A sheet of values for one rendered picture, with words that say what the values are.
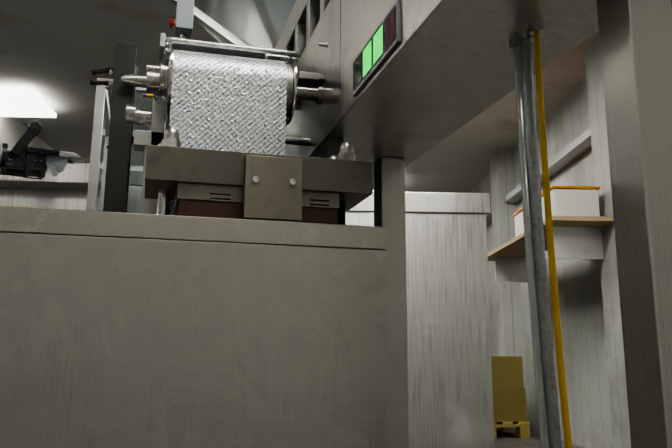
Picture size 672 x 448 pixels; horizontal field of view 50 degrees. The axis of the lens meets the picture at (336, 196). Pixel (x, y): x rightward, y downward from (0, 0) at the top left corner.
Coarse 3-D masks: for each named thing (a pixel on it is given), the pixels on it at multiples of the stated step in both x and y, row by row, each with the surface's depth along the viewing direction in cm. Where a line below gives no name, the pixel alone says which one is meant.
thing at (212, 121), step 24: (192, 96) 147; (216, 96) 148; (240, 96) 149; (192, 120) 146; (216, 120) 147; (240, 120) 148; (264, 120) 150; (192, 144) 145; (216, 144) 146; (240, 144) 147; (264, 144) 149
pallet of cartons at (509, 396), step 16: (496, 368) 653; (512, 368) 656; (496, 384) 650; (512, 384) 653; (496, 400) 645; (512, 400) 649; (496, 416) 642; (512, 416) 646; (496, 432) 637; (512, 432) 669; (528, 432) 644
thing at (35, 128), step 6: (30, 126) 201; (36, 126) 202; (30, 132) 201; (36, 132) 202; (24, 138) 200; (30, 138) 201; (18, 144) 199; (24, 144) 200; (12, 150) 199; (18, 150) 199
